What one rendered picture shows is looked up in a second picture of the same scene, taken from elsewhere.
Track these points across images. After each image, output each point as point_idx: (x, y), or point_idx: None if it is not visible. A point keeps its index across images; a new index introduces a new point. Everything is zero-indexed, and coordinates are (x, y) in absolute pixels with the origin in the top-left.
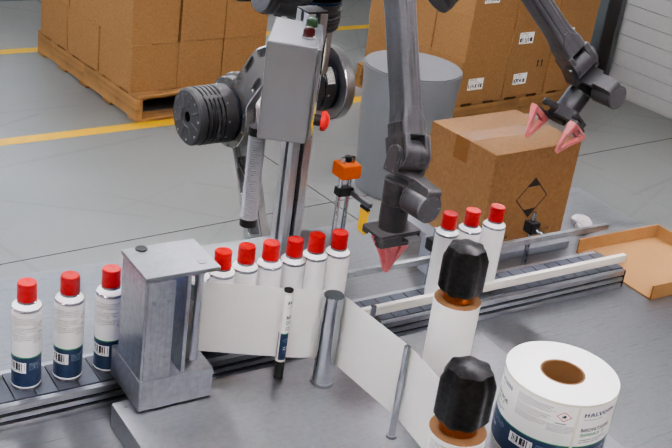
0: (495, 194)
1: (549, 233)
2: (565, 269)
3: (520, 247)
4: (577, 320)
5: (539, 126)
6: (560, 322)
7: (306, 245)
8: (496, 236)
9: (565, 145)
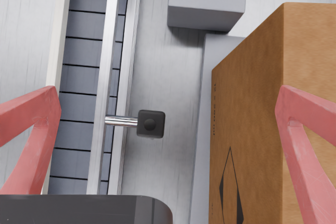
0: (238, 65)
1: (101, 125)
2: None
3: (202, 166)
4: (5, 87)
5: (305, 212)
6: (14, 57)
7: None
8: None
9: (23, 154)
